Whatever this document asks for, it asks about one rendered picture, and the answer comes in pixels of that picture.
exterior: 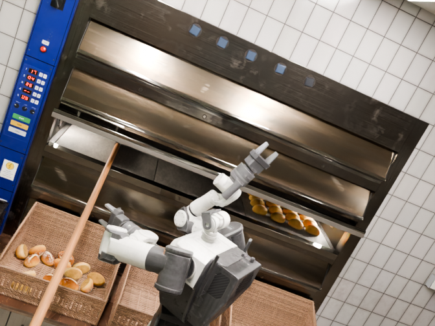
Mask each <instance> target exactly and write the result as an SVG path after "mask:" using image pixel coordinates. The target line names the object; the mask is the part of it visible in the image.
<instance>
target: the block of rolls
mask: <svg viewBox="0 0 435 326"><path fill-rule="evenodd" d="M248 195H249V199H250V200H251V205H252V206H253V208H252V210H253V212H254V213H257V214H259V215H266V214H267V208H266V207H265V203H264V201H263V199H261V198H259V197H256V196H253V195H251V194H249V193H248ZM266 206H268V207H269V209H268V211H269V213H271V219H272V220H274V221H276V222H278V223H284V222H285V219H287V220H288V221H289V222H288V225H289V226H291V227H293V228H295V229H297V230H301V229H303V225H304V226H305V227H306V228H305V231H306V232H308V233H309V234H311V235H315V236H318V235H320V230H319V228H318V227H317V224H316V222H315V221H314V220H313V219H312V218H310V217H307V216H305V215H302V214H299V213H297V212H294V211H292V210H289V209H287V208H284V207H282V208H283V211H282V209H281V208H280V206H279V205H277V204H274V203H271V202H269V201H267V202H266ZM283 212H284V213H285V214H286V215H285V217H284V215H283ZM297 214H299V216H298V215H297ZM300 219H301V220H302V221H303V224H302V222H301V221H300Z"/></svg>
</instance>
